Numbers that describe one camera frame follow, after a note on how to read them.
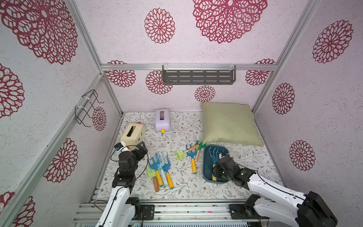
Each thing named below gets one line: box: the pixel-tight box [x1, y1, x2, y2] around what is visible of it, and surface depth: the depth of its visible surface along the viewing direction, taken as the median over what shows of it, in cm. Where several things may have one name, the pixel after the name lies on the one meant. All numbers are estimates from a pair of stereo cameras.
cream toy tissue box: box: [120, 122, 146, 147], surface depth 98 cm
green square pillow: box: [199, 102, 264, 148], surface depth 98 cm
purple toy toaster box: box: [155, 107, 171, 134], surface depth 105 cm
